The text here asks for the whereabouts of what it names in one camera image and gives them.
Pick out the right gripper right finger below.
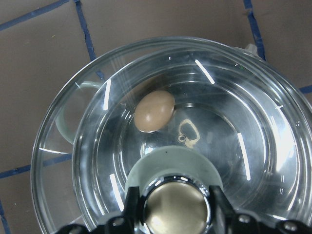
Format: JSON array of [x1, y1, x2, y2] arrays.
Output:
[[209, 185, 312, 234]]

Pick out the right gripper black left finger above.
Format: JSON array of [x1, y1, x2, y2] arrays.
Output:
[[57, 187, 140, 234]]

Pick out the glass pot lid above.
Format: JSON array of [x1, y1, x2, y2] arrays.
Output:
[[30, 36, 312, 234]]

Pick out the brown egg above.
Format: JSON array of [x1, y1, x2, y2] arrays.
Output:
[[134, 90, 175, 133]]

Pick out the pale green cooking pot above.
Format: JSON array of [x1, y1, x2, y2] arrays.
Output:
[[55, 43, 312, 234]]

